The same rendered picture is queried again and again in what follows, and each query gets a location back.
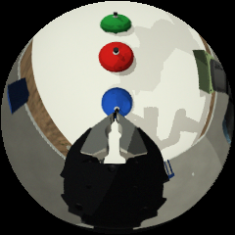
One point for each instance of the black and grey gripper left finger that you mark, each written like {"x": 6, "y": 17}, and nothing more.
{"x": 94, "y": 142}

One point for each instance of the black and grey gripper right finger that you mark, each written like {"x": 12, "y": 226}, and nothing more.
{"x": 135, "y": 143}

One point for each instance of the blue bell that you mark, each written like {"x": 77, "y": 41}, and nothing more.
{"x": 116, "y": 100}

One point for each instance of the red dome bell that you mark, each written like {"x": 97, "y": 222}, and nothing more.
{"x": 118, "y": 59}

